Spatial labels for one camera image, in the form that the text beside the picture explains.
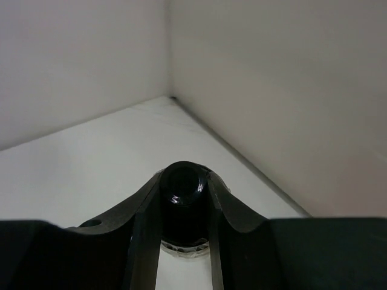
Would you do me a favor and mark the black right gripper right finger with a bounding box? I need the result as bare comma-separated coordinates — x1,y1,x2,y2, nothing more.
207,173,386,289

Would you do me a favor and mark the black-capped bottle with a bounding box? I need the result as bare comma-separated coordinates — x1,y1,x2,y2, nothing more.
159,161,209,257

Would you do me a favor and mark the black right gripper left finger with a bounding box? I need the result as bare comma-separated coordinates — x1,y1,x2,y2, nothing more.
1,175,161,289

